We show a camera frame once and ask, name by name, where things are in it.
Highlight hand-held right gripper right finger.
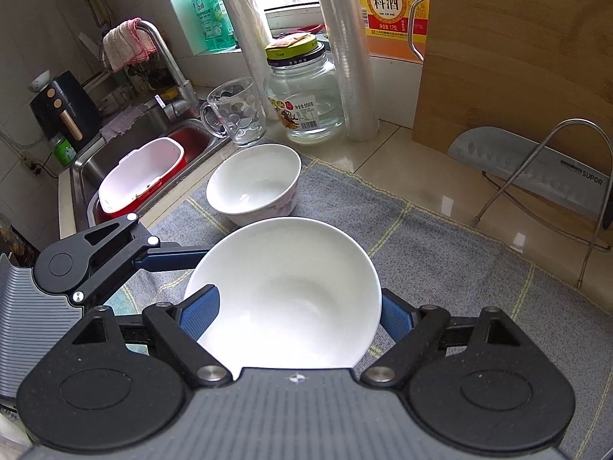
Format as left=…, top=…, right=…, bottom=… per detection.
left=359, top=289, right=542, bottom=386

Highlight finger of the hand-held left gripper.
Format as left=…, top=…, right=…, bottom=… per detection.
left=72, top=215, right=211, bottom=306

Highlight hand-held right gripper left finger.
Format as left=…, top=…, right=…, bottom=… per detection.
left=57, top=284, right=234, bottom=389

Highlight white bowl pink flowers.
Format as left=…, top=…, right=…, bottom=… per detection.
left=206, top=144, right=302, bottom=227
left=183, top=217, right=382, bottom=380

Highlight grey blue checked towel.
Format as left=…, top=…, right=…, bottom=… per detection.
left=103, top=153, right=613, bottom=460

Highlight white pink plastic basket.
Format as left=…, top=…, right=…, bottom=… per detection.
left=98, top=137, right=185, bottom=214

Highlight steel sink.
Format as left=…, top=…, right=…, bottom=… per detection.
left=69, top=100, right=231, bottom=245

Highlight red plastic basin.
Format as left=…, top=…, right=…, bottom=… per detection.
left=93, top=122, right=216, bottom=223

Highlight grey dishcloth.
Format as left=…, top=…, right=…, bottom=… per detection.
left=103, top=105, right=149, bottom=142

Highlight small green jar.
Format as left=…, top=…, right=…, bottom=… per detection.
left=48, top=133, right=77, bottom=168

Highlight clear glass mug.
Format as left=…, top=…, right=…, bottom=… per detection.
left=198, top=77, right=267, bottom=148

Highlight steel faucet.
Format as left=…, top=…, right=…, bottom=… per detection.
left=136, top=20, right=202, bottom=125

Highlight black air fryer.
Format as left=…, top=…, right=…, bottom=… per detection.
left=30, top=71, right=103, bottom=151

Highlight glass jar yellow-green lid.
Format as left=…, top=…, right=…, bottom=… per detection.
left=263, top=33, right=346, bottom=143

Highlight pink cloth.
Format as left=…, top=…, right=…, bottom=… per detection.
left=100, top=18, right=158, bottom=72

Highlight roll of clear plastic bags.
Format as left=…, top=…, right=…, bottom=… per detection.
left=220, top=0, right=279, bottom=123

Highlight plastic wrap roll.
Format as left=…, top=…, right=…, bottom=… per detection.
left=318, top=0, right=379, bottom=142

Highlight green dish soap bottle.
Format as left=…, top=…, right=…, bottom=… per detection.
left=187, top=0, right=239, bottom=53

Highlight bamboo cutting board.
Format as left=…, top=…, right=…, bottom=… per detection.
left=412, top=0, right=613, bottom=187

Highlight orange cooking wine bottle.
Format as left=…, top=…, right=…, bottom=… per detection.
left=352, top=0, right=434, bottom=63

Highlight black-handled kitchen knife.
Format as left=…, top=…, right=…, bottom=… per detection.
left=447, top=126, right=613, bottom=231

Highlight metal wire rack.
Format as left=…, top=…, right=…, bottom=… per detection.
left=472, top=119, right=613, bottom=291

